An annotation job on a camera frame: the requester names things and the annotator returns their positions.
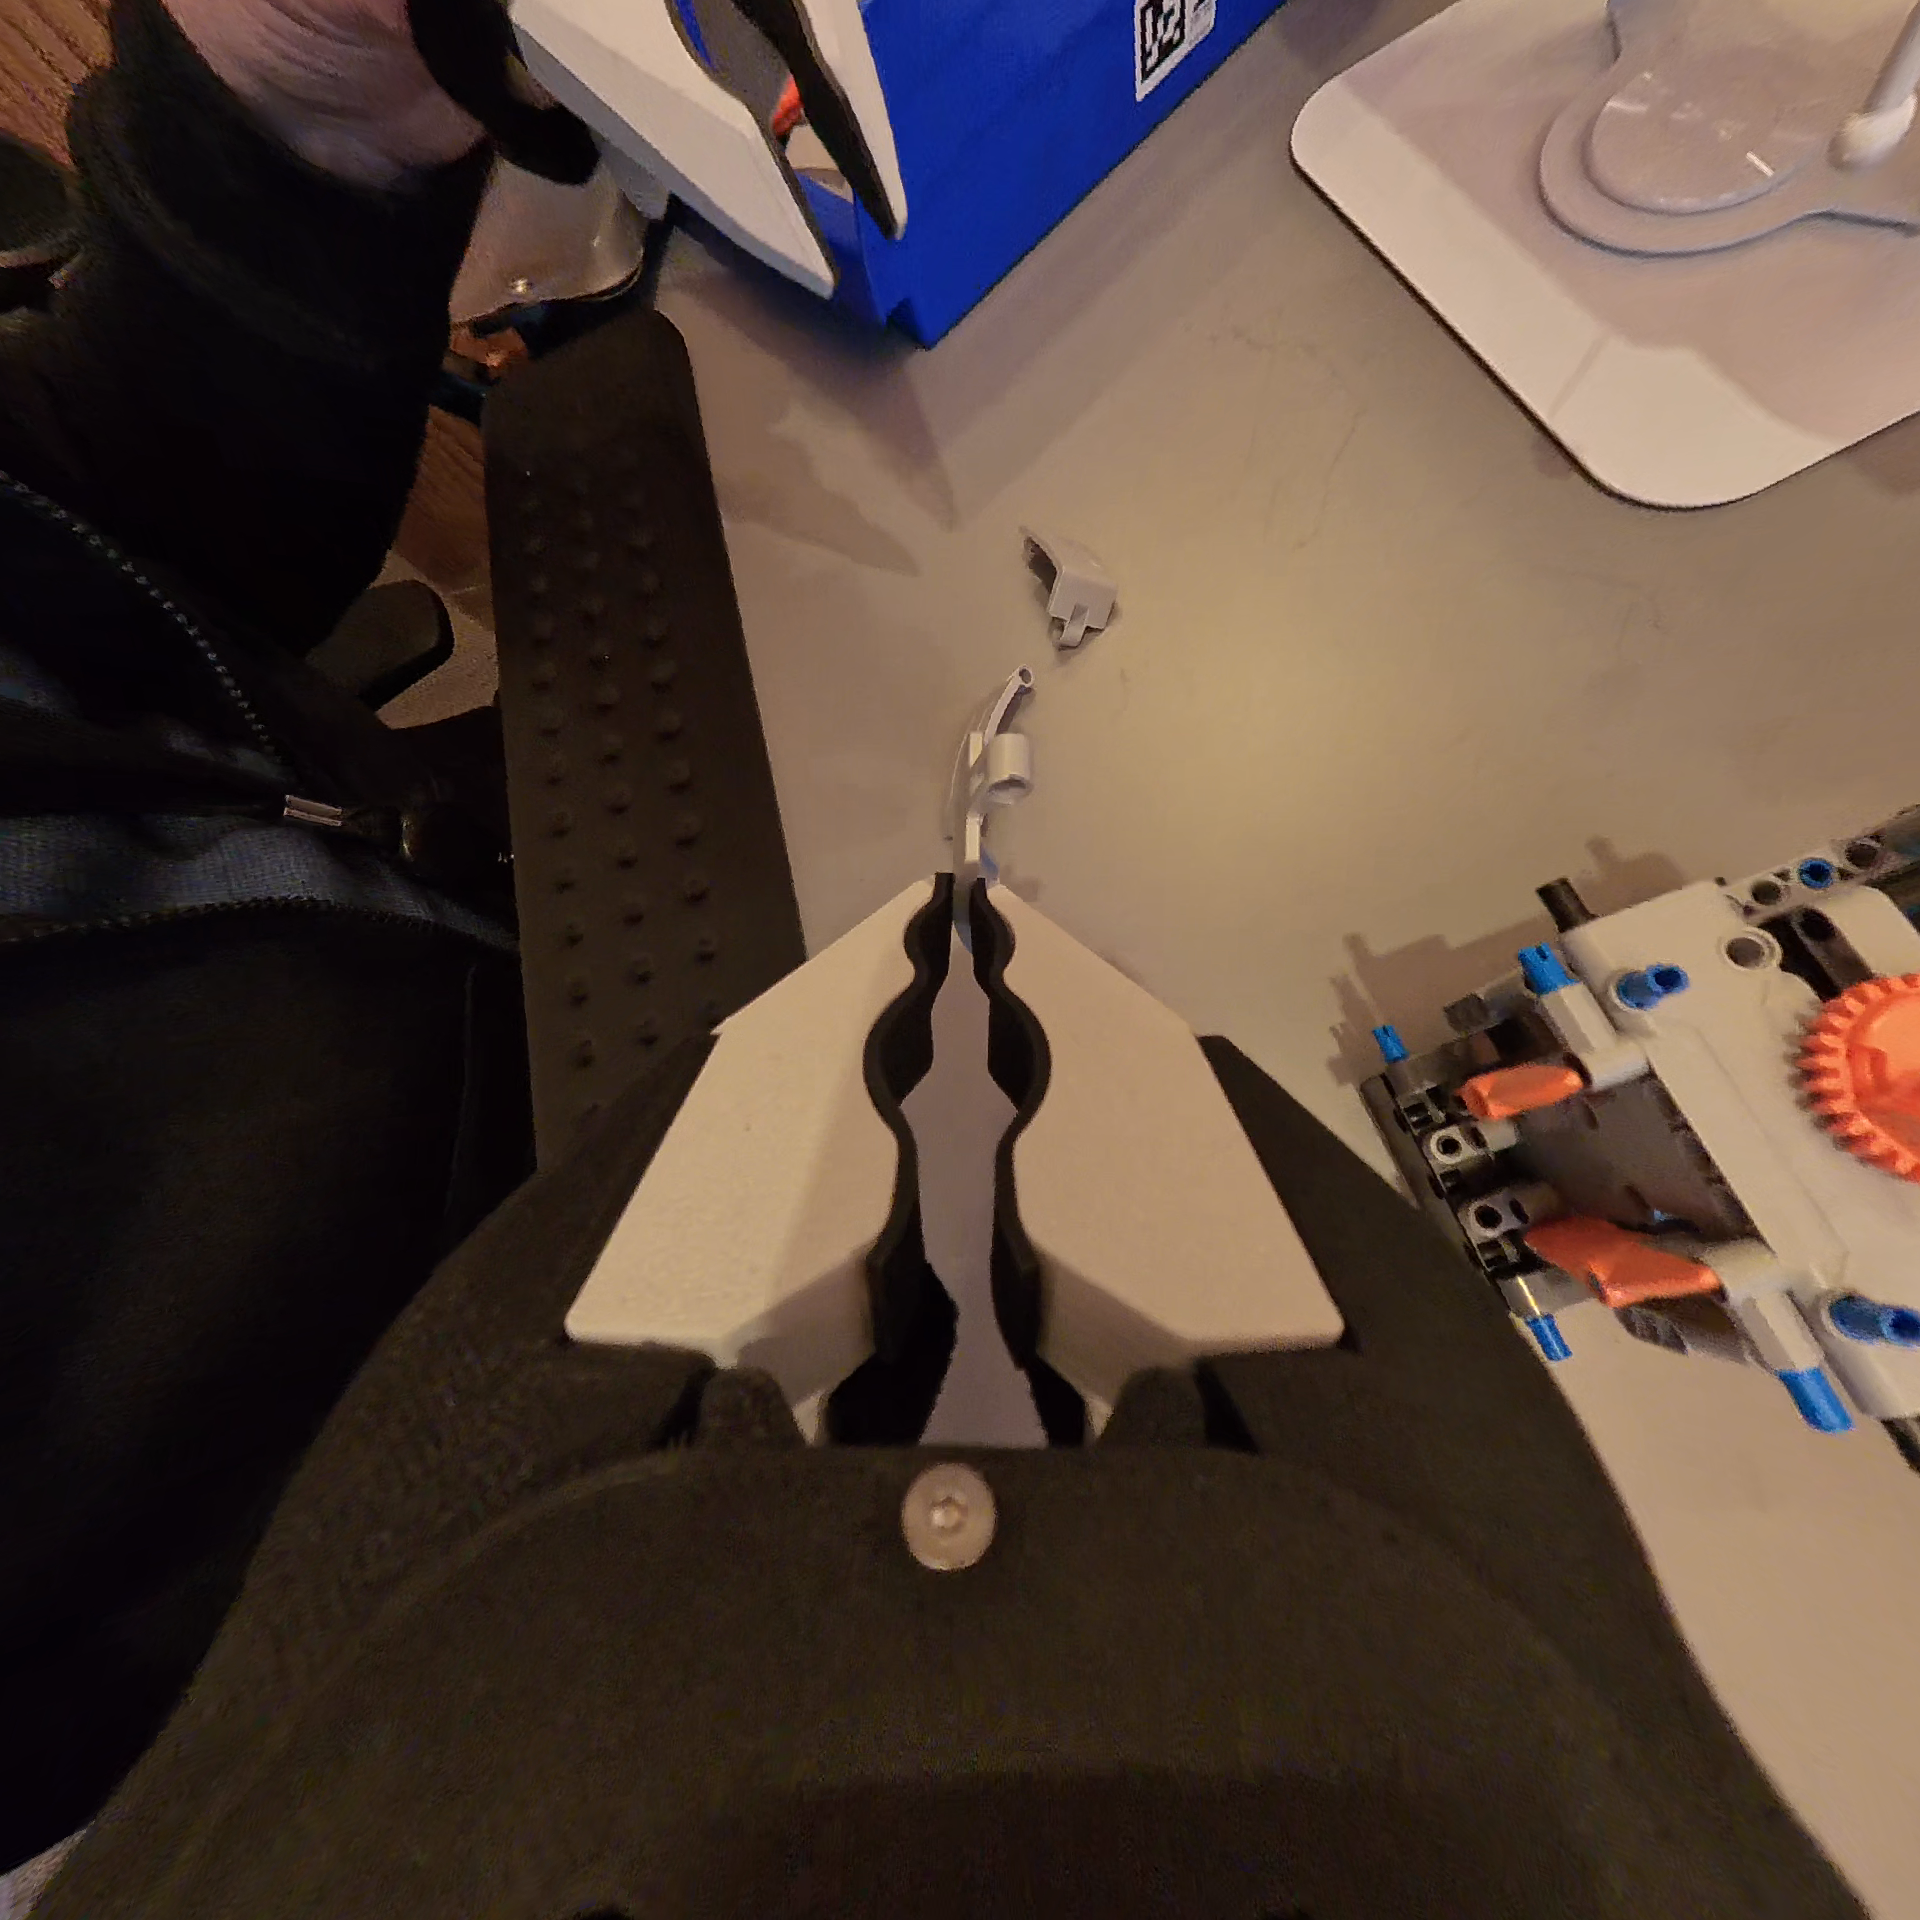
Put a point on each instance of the person's left hand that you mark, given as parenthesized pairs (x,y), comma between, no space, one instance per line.
(331,75)

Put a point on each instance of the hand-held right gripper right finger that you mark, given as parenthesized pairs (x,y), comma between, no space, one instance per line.
(1172,1201)

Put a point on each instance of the white metal board stand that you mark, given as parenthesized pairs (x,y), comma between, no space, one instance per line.
(1500,224)

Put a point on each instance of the person's left forearm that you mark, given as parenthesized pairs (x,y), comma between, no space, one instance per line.
(271,299)

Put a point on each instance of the blue plastic storage bin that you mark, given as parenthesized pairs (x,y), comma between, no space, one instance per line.
(1020,148)

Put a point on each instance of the black chair armrest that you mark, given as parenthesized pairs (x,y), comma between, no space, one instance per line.
(383,644)

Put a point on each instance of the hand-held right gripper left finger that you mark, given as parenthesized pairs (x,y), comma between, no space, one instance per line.
(734,1201)

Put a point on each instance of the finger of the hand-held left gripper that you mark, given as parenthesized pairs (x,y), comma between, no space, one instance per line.
(661,105)
(856,90)

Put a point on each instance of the grey curved toy brick panel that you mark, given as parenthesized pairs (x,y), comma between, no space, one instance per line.
(1009,761)
(1072,586)

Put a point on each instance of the grey orange toy brick model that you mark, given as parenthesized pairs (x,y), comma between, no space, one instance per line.
(1695,1080)

